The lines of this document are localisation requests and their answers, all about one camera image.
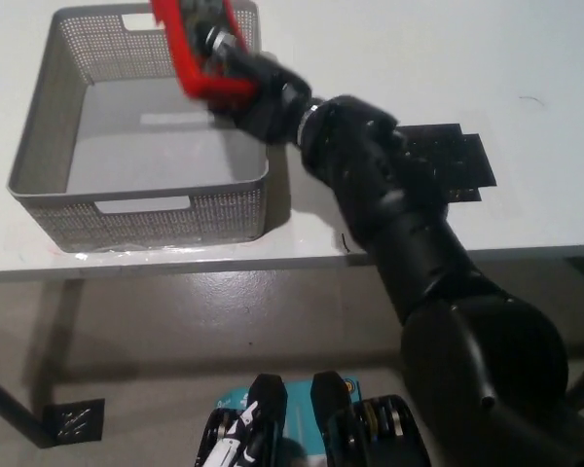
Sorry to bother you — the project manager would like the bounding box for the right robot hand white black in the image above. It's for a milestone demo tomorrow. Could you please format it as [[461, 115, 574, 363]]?
[[182, 0, 314, 147]]

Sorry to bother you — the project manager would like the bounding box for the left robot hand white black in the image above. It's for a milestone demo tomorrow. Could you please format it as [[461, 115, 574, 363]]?
[[194, 399, 276, 467]]

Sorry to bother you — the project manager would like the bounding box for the red digital multimeter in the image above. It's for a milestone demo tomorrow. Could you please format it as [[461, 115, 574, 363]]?
[[149, 0, 260, 101]]

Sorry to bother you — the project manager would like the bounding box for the black multimeter stand plate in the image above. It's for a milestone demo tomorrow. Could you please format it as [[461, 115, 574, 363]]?
[[397, 123, 498, 204]]

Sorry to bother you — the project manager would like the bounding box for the robot body black teal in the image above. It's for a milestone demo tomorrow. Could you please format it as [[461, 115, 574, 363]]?
[[194, 372, 432, 467]]

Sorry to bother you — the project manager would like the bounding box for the grey perforated plastic basket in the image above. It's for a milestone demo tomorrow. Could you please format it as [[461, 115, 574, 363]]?
[[7, 0, 270, 254]]

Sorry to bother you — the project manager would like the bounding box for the black table foot plate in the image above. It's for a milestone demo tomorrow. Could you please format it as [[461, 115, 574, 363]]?
[[42, 398, 106, 444]]

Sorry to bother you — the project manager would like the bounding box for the black metal table leg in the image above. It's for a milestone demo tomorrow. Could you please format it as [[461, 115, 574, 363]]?
[[0, 367, 53, 449]]

